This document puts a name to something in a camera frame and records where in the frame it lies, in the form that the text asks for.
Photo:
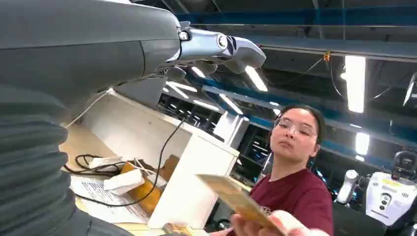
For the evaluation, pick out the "person's hand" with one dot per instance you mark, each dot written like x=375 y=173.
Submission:
x=293 y=224

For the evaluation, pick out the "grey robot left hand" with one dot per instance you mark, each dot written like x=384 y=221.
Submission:
x=81 y=49

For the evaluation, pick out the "yellow printed card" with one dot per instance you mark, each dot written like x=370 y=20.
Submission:
x=233 y=195

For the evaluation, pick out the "person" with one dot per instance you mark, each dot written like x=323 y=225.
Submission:
x=294 y=195

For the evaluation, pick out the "white humanoid robot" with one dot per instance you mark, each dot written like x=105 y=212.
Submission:
x=389 y=198

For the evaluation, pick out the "small ceiling light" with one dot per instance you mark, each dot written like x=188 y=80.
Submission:
x=362 y=143

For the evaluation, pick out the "white desk partition box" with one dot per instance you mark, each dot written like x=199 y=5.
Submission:
x=192 y=182

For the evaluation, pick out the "white pillar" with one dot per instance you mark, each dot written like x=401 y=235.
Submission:
x=230 y=128

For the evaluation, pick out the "white power strip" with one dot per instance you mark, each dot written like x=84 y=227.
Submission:
x=103 y=161

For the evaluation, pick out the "ribbed grey left arm sleeve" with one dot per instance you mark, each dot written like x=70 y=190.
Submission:
x=31 y=163

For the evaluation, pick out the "white power adapter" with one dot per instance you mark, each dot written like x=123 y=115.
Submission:
x=124 y=184

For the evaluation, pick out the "slanted ceiling light tube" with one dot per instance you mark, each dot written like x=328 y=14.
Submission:
x=256 y=79

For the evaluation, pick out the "printed paper sheet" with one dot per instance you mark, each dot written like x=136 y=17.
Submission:
x=97 y=198

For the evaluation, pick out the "long ceiling light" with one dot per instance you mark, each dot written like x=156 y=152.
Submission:
x=355 y=83

